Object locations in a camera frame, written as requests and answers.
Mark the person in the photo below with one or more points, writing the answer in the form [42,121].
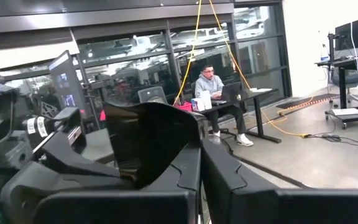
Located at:
[208,85]

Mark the red container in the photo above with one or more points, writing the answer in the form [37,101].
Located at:
[183,106]

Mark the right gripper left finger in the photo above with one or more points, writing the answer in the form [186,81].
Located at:
[179,205]

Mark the clear water bottle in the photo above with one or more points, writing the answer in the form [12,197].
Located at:
[324,55]

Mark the white flat box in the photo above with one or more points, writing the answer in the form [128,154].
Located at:
[345,112]

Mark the dark laptop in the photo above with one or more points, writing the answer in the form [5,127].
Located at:
[230,91]

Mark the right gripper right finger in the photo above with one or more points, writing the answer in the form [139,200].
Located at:
[228,199]

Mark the black computer monitor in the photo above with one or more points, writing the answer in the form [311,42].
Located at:
[348,34]

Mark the grey chair backrest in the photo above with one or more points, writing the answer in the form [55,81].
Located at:
[152,95]

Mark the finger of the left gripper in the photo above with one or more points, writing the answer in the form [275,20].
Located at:
[82,155]
[57,182]

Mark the black office desk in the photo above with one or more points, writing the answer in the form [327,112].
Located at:
[259,91]

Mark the black wavy square mini plate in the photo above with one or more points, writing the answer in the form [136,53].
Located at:
[148,140]

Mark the large black monitor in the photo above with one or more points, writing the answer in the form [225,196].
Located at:
[67,81]

